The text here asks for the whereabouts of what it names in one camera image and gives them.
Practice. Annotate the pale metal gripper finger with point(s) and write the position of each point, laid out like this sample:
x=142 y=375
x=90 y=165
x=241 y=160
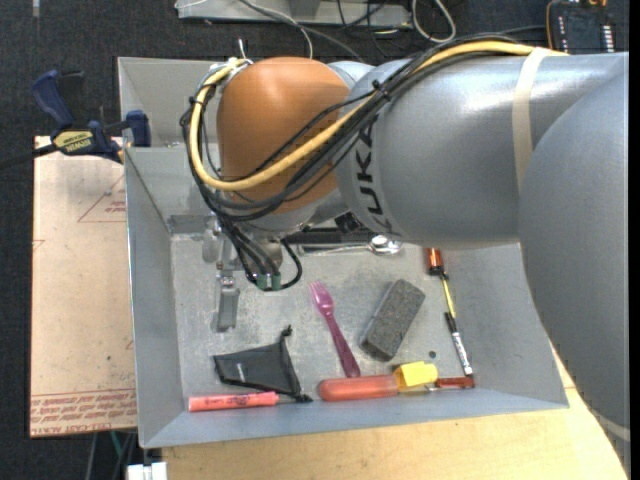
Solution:
x=210 y=246
x=228 y=308

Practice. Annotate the black fabric pouch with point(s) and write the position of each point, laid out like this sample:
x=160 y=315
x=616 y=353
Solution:
x=265 y=368

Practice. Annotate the grey metal bin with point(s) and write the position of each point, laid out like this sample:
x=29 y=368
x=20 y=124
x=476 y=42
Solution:
x=310 y=318

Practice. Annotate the orange-pink highlighter marker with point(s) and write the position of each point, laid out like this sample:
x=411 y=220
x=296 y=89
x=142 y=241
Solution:
x=230 y=401

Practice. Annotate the pink plastic spork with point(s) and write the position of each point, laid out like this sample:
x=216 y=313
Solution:
x=331 y=324

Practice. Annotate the brown cardboard board, red print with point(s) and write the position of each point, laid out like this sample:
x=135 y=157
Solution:
x=80 y=293

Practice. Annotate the grey rectangular sponge block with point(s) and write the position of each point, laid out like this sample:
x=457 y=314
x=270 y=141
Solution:
x=392 y=320

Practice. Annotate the yellow block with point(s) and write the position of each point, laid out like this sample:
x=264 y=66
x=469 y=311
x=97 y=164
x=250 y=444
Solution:
x=415 y=374

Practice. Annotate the black and white marker pen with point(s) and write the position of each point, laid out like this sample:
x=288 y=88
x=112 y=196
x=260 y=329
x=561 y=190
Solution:
x=459 y=343

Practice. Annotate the red-brown small bar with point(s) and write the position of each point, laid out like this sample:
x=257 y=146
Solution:
x=454 y=382

